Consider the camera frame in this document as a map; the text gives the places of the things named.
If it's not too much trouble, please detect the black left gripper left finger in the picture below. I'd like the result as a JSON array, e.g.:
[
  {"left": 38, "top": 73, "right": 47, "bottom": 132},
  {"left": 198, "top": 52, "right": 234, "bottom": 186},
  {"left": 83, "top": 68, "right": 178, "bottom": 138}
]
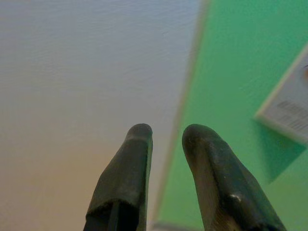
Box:
[{"left": 83, "top": 123, "right": 154, "bottom": 231}]

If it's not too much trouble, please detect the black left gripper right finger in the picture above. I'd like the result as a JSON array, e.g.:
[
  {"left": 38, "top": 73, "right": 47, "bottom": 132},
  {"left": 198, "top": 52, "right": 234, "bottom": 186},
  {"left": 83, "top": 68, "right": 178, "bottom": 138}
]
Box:
[{"left": 181, "top": 124, "right": 287, "bottom": 231}]

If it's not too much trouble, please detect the white barcode label box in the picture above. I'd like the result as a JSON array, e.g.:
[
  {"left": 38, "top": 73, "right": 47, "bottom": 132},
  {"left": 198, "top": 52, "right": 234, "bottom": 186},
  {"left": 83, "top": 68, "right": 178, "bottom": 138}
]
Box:
[{"left": 254, "top": 44, "right": 308, "bottom": 145}]

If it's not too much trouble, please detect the green wall board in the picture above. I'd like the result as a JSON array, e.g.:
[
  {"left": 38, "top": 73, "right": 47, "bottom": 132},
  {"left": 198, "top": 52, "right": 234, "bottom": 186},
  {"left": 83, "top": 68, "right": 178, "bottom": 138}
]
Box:
[{"left": 154, "top": 0, "right": 308, "bottom": 231}]

